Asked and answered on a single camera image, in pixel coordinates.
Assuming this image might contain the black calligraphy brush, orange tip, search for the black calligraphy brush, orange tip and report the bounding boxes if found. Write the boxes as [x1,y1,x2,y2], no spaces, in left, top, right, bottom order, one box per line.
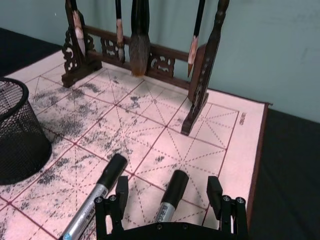
[187,0,207,78]

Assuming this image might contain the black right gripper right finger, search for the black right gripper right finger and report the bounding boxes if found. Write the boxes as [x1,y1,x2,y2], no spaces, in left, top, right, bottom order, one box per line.
[206,175,249,236]

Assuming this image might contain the large brown bristle calligraphy brush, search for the large brown bristle calligraphy brush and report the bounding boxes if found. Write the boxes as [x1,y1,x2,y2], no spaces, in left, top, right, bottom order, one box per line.
[128,0,152,77]

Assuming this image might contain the thin small calligraphy brush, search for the thin small calligraphy brush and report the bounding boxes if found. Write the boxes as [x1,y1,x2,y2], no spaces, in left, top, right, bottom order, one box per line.
[114,0,126,64]

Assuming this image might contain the pink grid calligraphy mat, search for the pink grid calligraphy mat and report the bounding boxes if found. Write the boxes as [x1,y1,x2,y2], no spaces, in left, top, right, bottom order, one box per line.
[0,48,274,240]

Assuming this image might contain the black mesh pen cup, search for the black mesh pen cup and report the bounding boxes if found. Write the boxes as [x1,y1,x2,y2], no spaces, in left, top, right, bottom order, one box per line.
[0,76,53,186]

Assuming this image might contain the black table cloth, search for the black table cloth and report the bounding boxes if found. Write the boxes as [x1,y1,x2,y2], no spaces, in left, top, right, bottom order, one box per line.
[0,26,320,240]

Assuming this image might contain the silver marker with black cap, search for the silver marker with black cap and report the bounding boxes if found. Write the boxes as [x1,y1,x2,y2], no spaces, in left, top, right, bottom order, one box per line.
[58,153,129,240]
[154,169,190,225]

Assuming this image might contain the calligraphy brush with pale tip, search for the calligraphy brush with pale tip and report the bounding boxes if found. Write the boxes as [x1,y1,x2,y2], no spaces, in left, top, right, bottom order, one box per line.
[67,0,86,56]

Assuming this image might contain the dark carved wooden brush rack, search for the dark carved wooden brush rack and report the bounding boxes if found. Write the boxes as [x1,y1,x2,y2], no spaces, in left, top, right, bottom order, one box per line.
[61,0,230,137]

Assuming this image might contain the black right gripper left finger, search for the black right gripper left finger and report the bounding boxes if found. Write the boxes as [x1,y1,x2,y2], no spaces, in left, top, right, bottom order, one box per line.
[94,175,130,235]

